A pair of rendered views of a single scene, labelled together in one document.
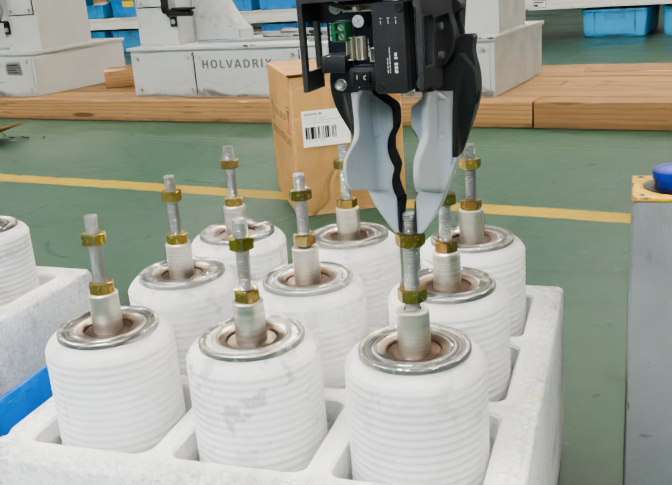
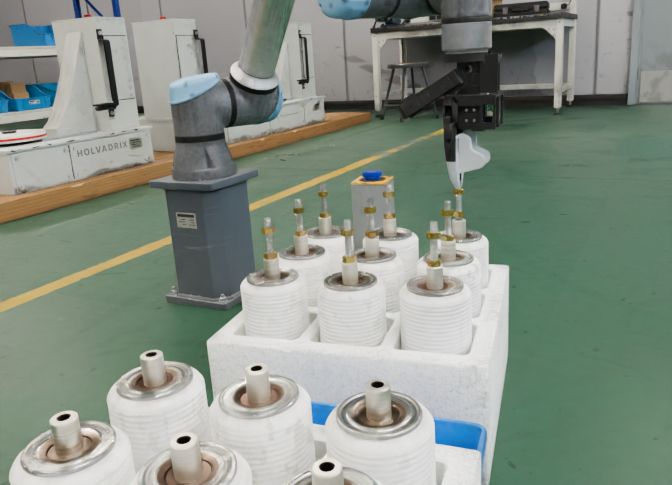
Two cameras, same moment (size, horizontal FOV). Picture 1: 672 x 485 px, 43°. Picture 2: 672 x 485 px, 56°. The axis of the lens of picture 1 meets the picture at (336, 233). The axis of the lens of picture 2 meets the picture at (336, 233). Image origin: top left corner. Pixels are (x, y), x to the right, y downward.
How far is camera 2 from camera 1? 1.22 m
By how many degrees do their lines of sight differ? 86
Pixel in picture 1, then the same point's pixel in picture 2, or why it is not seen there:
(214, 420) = (477, 289)
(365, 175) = (470, 164)
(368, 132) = (464, 149)
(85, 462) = (488, 335)
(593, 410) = not seen: hidden behind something
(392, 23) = (499, 102)
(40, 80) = not seen: outside the picture
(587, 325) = (179, 325)
